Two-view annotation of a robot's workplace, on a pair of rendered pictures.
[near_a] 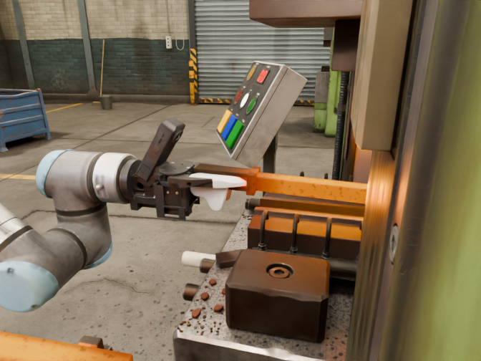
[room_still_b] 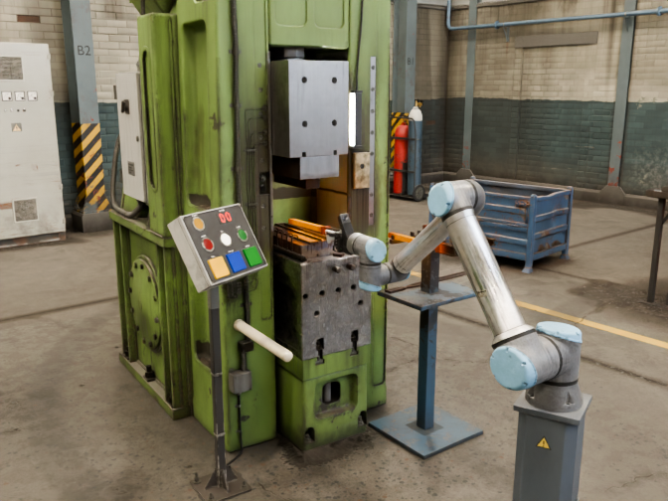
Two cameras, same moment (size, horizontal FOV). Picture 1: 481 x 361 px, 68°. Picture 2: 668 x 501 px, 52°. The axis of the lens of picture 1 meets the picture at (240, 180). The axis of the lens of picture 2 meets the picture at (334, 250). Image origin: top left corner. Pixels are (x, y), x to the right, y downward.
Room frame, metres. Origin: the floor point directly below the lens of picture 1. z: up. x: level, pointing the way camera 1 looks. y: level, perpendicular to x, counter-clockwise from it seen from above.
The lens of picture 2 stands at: (2.71, 2.00, 1.66)
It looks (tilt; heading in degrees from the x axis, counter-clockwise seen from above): 14 degrees down; 222
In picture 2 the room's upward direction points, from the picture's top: straight up
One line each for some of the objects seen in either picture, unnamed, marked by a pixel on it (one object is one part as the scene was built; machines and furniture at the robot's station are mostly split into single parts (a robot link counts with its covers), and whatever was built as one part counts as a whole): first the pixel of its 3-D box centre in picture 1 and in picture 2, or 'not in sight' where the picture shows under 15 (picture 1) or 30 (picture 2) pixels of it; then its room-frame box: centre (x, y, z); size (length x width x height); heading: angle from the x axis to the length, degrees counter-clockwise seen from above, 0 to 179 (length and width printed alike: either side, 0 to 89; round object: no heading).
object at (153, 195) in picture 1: (162, 185); (346, 242); (0.58, 0.13, 1.01); 0.12 x 0.08 x 0.09; 76
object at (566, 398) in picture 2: not in sight; (554, 387); (0.59, 1.10, 0.65); 0.19 x 0.19 x 0.10
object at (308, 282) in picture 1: (278, 292); not in sight; (0.38, -0.05, 0.95); 0.12 x 0.08 x 0.06; 76
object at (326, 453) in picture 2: not in sight; (326, 444); (0.58, 0.01, 0.01); 0.58 x 0.39 x 0.01; 166
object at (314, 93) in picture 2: not in sight; (302, 107); (0.47, -0.23, 1.56); 0.42 x 0.39 x 0.40; 76
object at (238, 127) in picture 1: (235, 135); (251, 256); (1.01, 0.01, 1.01); 0.07 x 0.05 x 0.07; 11
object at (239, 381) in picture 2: not in sight; (240, 380); (0.89, -0.24, 0.36); 0.09 x 0.07 x 0.12; 166
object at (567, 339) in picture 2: not in sight; (556, 350); (0.60, 1.10, 0.79); 0.17 x 0.15 x 0.18; 170
